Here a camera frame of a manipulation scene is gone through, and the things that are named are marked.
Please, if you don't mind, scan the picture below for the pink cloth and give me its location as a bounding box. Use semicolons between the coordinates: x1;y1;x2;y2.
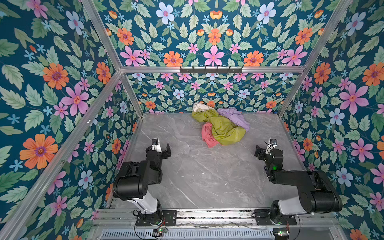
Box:
202;122;220;148

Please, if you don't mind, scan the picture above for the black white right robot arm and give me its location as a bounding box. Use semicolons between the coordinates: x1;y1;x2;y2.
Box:
254;146;343;225

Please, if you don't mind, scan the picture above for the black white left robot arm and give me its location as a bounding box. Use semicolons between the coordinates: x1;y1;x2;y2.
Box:
112;139;172;218

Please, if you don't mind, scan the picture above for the lilac purple cloth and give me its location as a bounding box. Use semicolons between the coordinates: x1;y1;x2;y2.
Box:
217;108;250;132

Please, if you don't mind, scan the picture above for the lime green cloth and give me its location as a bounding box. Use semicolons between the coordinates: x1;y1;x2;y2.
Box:
192;109;246;146

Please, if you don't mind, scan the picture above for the cream patterned cloth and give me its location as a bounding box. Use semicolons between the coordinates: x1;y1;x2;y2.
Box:
193;103;214;113

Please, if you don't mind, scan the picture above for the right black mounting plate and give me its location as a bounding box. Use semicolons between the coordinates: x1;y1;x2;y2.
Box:
252;210;298;226

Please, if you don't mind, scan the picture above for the black mounting plate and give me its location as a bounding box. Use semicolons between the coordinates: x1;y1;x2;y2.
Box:
252;210;298;226
134;210;177;227

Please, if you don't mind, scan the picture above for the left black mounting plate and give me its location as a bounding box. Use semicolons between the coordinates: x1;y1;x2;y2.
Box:
134;210;177;227

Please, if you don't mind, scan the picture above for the left small circuit board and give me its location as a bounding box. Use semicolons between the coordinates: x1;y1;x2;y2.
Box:
152;226;169;238

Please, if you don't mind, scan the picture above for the small circuit board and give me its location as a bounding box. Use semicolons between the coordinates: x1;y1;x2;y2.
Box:
152;226;169;238
273;231;290;240

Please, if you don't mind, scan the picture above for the right small circuit board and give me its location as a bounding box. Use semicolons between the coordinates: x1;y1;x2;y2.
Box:
273;231;290;240

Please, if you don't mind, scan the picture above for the white ventilation grille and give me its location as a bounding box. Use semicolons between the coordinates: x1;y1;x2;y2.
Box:
101;229;275;240

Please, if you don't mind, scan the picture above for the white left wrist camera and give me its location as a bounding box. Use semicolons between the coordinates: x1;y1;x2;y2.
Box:
151;139;162;153

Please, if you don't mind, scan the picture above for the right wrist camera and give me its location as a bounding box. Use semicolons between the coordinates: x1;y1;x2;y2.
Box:
268;139;278;149

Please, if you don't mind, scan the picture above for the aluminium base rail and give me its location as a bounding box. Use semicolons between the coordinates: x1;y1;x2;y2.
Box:
89;207;343;230

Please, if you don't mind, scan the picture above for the metal hook rail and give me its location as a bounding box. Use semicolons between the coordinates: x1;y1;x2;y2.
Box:
179;66;243;75

